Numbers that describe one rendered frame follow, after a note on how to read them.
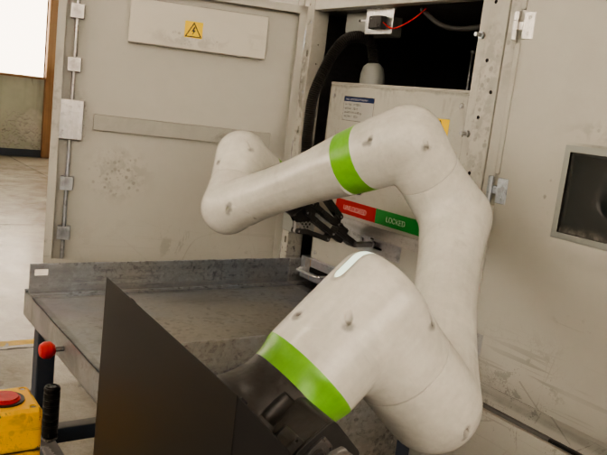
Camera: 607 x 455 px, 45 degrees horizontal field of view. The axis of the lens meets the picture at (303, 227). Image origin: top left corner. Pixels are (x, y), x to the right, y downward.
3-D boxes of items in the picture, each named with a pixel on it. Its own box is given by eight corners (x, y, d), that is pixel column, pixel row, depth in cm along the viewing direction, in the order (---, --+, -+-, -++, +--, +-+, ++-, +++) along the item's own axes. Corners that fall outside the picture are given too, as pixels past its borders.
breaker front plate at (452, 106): (432, 315, 157) (466, 93, 149) (307, 262, 196) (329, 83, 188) (436, 315, 157) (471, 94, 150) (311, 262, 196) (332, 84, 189)
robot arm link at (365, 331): (362, 460, 82) (469, 340, 87) (284, 370, 76) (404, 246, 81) (309, 419, 93) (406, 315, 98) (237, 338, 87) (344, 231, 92)
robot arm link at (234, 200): (373, 153, 132) (335, 117, 126) (364, 207, 126) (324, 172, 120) (235, 204, 155) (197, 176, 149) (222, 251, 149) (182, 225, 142)
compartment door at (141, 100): (45, 259, 194) (62, -28, 182) (276, 273, 208) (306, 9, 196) (42, 265, 187) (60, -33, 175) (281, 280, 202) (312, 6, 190)
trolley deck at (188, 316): (119, 432, 113) (123, 396, 112) (23, 314, 163) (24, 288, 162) (434, 382, 151) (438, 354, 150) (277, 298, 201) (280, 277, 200)
